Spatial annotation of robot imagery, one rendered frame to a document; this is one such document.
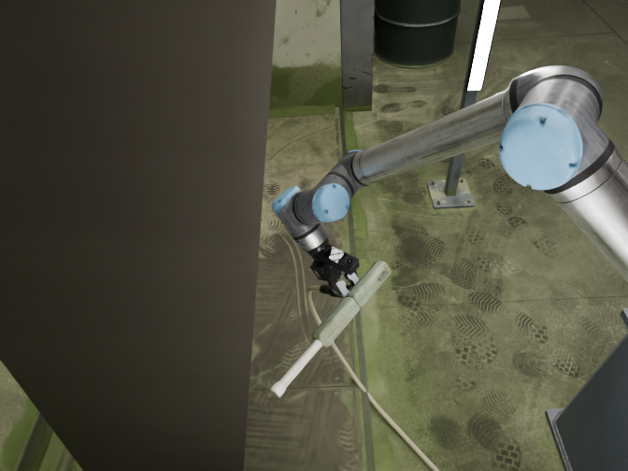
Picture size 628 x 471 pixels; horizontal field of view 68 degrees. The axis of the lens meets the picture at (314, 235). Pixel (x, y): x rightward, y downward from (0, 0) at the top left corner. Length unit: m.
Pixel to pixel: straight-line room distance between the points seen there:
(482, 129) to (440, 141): 0.10
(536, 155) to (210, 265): 0.49
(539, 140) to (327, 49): 2.15
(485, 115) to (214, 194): 0.62
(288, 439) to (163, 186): 1.34
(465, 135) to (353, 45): 1.88
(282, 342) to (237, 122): 1.50
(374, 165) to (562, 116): 0.50
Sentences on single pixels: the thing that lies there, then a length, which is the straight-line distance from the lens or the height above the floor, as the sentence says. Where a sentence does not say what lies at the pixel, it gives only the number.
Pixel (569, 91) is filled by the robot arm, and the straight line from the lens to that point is 0.81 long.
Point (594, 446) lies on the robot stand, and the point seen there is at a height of 0.22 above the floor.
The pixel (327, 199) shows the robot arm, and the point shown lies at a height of 0.88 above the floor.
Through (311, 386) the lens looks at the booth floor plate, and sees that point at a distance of 1.76.
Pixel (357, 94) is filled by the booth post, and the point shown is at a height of 0.12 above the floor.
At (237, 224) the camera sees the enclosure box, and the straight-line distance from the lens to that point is 0.48.
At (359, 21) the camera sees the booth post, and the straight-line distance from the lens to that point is 2.74.
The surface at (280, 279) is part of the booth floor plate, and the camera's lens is 2.02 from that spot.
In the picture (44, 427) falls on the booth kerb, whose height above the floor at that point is 0.11.
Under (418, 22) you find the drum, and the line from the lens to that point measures 3.32.
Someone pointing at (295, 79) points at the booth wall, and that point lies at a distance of 2.88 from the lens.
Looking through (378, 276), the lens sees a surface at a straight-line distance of 1.35.
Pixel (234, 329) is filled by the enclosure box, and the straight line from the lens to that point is 0.64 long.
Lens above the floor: 1.64
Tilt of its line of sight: 48 degrees down
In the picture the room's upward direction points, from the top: 6 degrees counter-clockwise
